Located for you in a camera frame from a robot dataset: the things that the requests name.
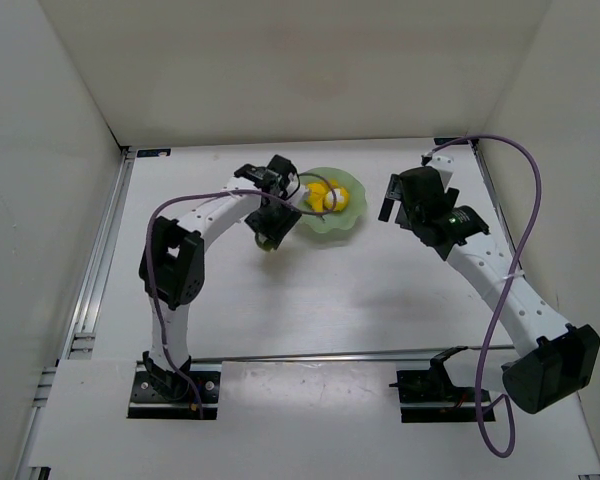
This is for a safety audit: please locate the yellow fake lemon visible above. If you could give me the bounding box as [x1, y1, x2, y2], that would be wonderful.
[306, 181, 338, 213]

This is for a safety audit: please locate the green fake fruit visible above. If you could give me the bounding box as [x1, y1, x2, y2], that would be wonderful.
[255, 234, 278, 252]

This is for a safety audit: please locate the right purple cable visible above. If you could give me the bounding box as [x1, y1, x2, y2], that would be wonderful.
[432, 135, 541, 458]

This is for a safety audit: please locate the green glass fruit bowl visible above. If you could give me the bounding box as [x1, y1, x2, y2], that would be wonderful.
[299, 167, 367, 234]

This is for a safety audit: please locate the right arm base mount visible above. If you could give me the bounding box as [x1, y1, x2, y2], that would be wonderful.
[389, 346, 479, 424]

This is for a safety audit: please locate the purple cable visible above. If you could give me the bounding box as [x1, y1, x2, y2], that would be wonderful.
[432, 135, 541, 458]
[147, 190, 331, 417]

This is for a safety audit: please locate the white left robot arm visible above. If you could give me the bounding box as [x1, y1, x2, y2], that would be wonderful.
[139, 167, 306, 406]

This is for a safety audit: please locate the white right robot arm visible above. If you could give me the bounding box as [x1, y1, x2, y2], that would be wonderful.
[379, 156, 600, 414]

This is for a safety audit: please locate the aluminium frame rail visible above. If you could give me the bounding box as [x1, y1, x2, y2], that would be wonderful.
[56, 147, 135, 364]

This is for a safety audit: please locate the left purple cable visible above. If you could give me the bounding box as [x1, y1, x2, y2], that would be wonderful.
[147, 190, 331, 417]

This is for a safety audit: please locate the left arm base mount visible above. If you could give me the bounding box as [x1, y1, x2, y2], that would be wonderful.
[127, 362, 222, 421]

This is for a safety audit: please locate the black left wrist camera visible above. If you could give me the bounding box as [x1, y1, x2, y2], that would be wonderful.
[234, 155, 299, 199]

